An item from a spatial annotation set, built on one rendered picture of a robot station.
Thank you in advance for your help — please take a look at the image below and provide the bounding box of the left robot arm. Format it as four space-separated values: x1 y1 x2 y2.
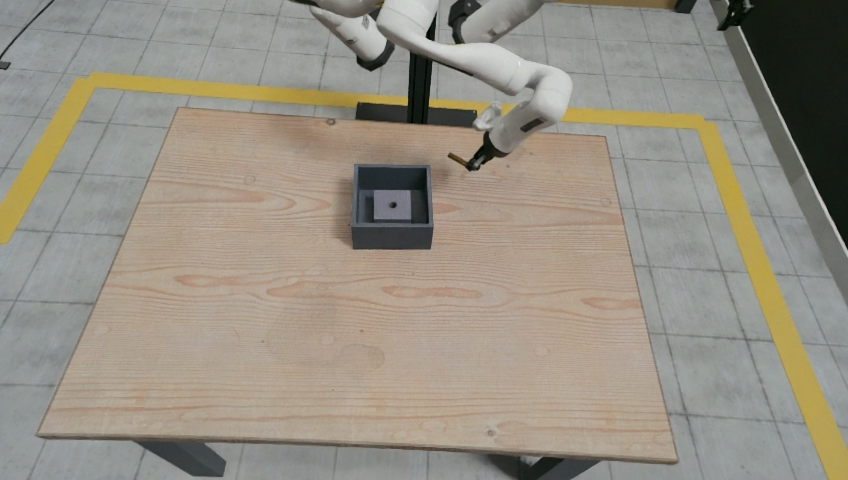
461 0 560 44

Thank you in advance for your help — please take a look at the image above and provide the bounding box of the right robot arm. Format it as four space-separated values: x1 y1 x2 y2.
288 0 572 153

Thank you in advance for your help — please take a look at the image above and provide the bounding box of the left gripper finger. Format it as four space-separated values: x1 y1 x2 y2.
716 0 754 31

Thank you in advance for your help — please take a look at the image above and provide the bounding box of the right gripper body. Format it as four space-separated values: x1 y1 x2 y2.
478 131 513 161

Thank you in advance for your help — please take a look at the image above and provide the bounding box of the wooden peg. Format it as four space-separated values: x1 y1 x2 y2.
448 152 468 166

